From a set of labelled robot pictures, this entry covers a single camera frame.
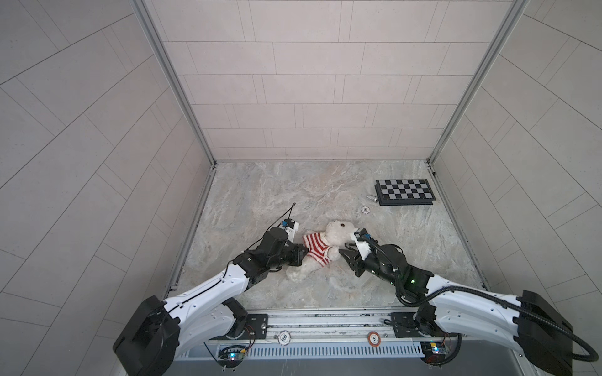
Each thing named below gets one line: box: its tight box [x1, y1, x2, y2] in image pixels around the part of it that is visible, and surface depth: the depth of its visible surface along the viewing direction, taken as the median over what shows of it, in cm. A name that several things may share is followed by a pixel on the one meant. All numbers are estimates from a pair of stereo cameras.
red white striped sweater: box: [302, 232, 333, 268], surface depth 80 cm
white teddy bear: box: [286, 220, 356, 283], surface depth 78 cm
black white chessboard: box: [374, 178, 437, 207], surface depth 104 cm
